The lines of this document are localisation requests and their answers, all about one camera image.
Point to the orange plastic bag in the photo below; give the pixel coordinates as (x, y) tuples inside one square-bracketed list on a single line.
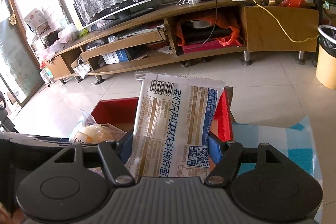
[(181, 35)]

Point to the blue white checkered tablecloth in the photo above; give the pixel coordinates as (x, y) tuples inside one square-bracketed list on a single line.
[(275, 140)]

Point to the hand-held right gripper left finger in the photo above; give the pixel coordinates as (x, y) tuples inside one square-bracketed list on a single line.
[(126, 145)]

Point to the blue white carton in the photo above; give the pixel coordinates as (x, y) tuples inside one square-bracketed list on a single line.
[(116, 56)]

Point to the silver set-top box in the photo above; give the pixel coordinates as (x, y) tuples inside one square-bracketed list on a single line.
[(139, 32)]

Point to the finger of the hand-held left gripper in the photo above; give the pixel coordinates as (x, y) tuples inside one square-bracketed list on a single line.
[(52, 140)]

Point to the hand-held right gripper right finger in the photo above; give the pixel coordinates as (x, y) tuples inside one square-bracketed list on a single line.
[(214, 150)]

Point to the flat red box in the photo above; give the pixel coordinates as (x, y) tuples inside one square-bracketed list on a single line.
[(210, 48)]

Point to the red cardboard box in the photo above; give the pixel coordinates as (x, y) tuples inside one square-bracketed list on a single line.
[(115, 111)]

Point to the yellow trash bin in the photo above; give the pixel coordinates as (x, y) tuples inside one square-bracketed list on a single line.
[(326, 64)]

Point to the white power strip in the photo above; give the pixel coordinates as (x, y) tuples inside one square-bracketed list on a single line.
[(193, 1)]

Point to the glass door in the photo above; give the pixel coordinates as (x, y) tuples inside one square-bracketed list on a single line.
[(15, 56)]

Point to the white bread packet blue print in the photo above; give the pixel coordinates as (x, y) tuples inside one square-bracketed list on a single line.
[(170, 121)]

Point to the round bun packet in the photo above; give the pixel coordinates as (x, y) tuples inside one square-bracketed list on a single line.
[(92, 134)]

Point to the red plastic bag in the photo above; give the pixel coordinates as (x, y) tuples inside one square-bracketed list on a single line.
[(292, 0)]

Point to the wooden tv stand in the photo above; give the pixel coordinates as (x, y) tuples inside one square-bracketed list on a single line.
[(275, 29)]

